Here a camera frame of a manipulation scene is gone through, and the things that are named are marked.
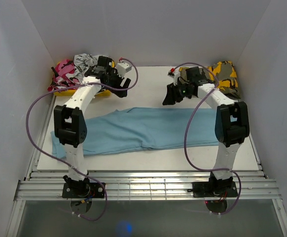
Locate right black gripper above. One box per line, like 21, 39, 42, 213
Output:
162, 80, 193, 105

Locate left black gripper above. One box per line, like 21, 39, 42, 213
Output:
104, 68, 131, 99

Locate light blue trousers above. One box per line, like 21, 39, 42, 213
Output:
50, 106, 223, 160

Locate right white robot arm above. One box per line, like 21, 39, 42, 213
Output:
163, 64, 250, 198

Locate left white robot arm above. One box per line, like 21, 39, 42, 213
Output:
54, 56, 132, 198

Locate white black print trousers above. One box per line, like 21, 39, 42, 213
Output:
72, 53, 113, 85

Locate camouflage yellow green trousers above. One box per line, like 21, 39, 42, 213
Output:
179, 61, 241, 100

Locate pink camouflage trousers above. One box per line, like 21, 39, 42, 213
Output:
47, 59, 83, 91

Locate yellow plastic tray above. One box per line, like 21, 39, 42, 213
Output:
51, 61, 116, 97

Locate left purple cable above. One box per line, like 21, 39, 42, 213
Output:
25, 57, 139, 221

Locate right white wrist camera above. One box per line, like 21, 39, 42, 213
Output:
168, 68, 180, 85

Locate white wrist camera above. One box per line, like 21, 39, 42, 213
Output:
115, 60, 132, 77
168, 68, 180, 85

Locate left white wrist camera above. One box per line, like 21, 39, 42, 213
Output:
115, 60, 132, 77

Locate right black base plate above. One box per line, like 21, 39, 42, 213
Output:
187, 181, 238, 198

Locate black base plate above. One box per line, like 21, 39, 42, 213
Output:
61, 183, 105, 198
187, 181, 238, 198

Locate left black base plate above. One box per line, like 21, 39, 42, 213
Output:
61, 183, 105, 198

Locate aluminium rail frame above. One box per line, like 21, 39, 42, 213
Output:
5, 96, 287, 237

